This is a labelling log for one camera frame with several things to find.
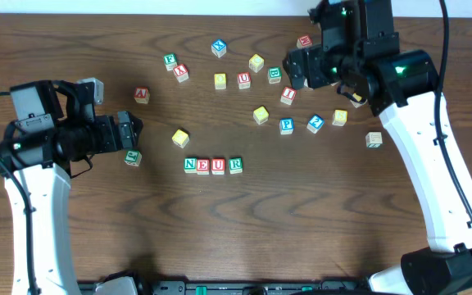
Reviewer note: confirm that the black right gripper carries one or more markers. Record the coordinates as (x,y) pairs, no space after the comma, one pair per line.
(301,67)

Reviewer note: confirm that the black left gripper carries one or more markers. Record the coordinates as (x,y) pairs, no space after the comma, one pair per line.
(124,131)

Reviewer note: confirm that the yellow block with picture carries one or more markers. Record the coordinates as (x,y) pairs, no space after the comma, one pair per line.
(357,101)

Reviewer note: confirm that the red X wooden block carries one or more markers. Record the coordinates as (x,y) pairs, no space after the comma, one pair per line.
(181,73)

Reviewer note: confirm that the red H wooden block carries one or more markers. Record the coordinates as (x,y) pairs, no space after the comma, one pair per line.
(304,41)

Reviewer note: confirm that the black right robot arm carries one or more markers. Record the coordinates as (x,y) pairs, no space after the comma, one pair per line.
(360,52)

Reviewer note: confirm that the yellow O wooden block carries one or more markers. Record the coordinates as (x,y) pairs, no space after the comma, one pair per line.
(220,81)

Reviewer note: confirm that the red A wooden block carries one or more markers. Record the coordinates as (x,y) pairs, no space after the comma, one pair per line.
(141,95)

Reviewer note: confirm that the yellow block lower middle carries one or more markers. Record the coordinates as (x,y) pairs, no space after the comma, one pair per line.
(261,115)

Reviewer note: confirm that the yellow S wooden block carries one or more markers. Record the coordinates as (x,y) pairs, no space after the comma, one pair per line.
(339,118)

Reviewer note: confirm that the green N wooden block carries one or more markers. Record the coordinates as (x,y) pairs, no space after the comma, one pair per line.
(190,165)

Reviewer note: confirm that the green J wooden block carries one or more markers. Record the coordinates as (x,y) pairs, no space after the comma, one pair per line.
(133,158)

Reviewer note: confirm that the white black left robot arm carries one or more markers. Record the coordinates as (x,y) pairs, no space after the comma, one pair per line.
(56,125)

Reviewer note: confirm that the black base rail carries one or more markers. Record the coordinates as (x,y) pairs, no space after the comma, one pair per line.
(228,288)

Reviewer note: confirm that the yellow 2 wooden block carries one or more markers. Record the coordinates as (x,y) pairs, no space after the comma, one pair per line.
(180,138)

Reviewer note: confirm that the red E wooden block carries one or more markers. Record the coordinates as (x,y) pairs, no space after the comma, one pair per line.
(203,166)

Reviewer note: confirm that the green 7 wooden block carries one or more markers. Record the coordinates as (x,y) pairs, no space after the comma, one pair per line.
(374,139)

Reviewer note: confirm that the red u block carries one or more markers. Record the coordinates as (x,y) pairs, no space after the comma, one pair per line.
(244,80)
(218,166)

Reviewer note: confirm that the green B wooden block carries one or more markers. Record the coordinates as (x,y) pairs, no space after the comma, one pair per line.
(274,75)

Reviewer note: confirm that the green F wooden block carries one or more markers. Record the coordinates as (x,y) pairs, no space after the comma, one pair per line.
(170,61)

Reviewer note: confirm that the red I block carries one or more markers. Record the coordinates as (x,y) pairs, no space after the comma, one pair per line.
(288,95)

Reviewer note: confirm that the green R wooden block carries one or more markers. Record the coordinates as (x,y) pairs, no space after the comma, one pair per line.
(235,165)

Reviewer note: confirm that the blue P wooden block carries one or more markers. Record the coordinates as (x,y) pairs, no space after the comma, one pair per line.
(286,126)

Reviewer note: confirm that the blue 2 wooden block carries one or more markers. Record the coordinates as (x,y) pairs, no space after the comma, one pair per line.
(315,123)

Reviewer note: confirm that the yellow block upper middle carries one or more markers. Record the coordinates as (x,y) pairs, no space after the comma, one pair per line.
(256,63)

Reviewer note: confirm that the blue X wooden block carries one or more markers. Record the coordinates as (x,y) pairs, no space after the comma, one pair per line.
(219,48)

